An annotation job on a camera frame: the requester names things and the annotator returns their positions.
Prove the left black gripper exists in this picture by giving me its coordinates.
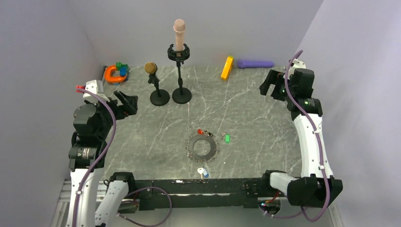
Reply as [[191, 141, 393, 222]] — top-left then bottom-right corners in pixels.
[[88, 90, 137, 139]]

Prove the key with green tag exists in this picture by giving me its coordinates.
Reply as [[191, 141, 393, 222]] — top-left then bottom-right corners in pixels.
[[222, 133, 231, 144]]

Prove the metal disc with keyrings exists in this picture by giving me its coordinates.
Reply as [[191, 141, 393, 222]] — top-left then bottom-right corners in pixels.
[[185, 131, 219, 162]]

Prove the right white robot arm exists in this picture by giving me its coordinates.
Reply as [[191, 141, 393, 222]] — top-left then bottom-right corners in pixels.
[[259, 69, 343, 208]]

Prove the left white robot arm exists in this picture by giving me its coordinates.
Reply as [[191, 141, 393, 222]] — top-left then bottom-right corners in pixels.
[[66, 90, 138, 227]]

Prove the purple microphone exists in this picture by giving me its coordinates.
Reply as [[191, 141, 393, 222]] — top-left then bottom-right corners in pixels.
[[236, 60, 275, 69]]

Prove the short black mic stand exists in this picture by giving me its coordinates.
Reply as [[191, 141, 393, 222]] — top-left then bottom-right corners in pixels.
[[148, 73, 170, 106]]

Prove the blue toy brick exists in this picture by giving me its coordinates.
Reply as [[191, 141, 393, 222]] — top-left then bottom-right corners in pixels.
[[120, 67, 128, 77]]

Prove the green toy brick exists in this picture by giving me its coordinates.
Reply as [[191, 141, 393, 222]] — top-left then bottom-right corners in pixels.
[[115, 62, 129, 71]]

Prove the yellow block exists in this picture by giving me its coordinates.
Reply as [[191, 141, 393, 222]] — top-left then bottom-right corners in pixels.
[[220, 56, 234, 80]]

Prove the gold microphone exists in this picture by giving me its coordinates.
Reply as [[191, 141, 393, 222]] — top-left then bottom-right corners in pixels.
[[144, 62, 157, 74]]

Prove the tall black mic stand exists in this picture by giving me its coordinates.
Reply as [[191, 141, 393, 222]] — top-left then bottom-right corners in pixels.
[[167, 44, 192, 104]]

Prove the key with blue tag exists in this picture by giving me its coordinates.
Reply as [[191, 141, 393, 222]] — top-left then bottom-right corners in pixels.
[[197, 167, 209, 180]]

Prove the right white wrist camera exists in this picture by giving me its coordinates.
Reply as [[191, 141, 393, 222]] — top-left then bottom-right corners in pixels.
[[286, 59, 306, 77]]

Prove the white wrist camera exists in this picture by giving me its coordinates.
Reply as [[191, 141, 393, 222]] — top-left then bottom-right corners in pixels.
[[286, 59, 306, 77], [76, 79, 109, 104]]

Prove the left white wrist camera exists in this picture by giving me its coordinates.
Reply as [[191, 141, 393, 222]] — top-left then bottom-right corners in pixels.
[[76, 79, 109, 104]]

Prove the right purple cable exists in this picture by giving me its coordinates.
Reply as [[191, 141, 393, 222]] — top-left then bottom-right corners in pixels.
[[284, 50, 331, 222]]

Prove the orange ring toy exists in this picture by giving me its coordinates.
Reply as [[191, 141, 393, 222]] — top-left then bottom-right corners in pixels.
[[104, 65, 128, 84]]

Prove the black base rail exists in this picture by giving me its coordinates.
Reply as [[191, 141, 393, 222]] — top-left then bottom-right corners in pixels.
[[124, 178, 284, 210]]

